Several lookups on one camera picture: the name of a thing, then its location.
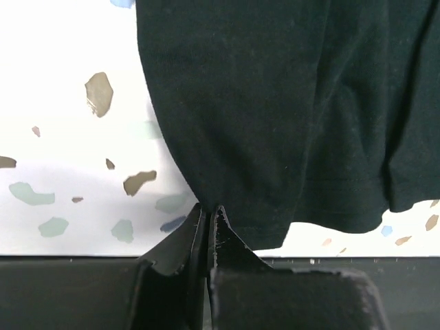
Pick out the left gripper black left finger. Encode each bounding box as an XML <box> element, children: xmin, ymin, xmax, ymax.
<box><xmin>1</xmin><ymin>205</ymin><xmax>206</xmax><ymax>329</ymax></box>

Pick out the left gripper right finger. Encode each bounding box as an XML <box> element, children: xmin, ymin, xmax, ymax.
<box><xmin>208</xmin><ymin>206</ymin><xmax>390</xmax><ymax>329</ymax></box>

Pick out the black t-shirt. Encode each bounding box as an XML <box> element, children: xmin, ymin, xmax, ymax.
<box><xmin>136</xmin><ymin>0</ymin><xmax>439</xmax><ymax>250</ymax></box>

